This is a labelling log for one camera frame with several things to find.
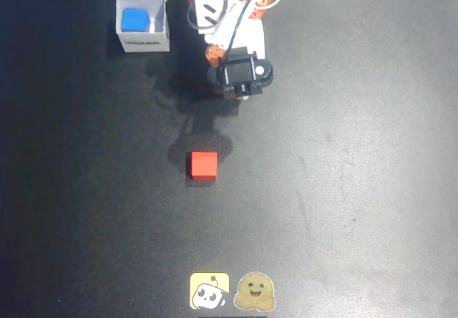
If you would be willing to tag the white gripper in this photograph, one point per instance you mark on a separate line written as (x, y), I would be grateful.
(237, 71)

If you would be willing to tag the blue cube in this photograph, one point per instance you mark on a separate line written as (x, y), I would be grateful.
(135, 20)

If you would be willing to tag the white and orange robot arm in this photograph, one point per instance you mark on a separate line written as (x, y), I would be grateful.
(205, 15)

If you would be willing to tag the white cardboard box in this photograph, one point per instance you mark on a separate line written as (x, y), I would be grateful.
(143, 42)

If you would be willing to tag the red cube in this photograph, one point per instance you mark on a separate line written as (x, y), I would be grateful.
(203, 165)

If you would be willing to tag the yellow robot sticker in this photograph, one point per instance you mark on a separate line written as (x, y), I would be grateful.
(209, 291)

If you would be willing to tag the hugging face emoji sticker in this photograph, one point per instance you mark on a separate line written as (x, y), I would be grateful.
(254, 291)

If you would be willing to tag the black webcam with mount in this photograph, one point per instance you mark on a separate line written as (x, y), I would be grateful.
(239, 72)

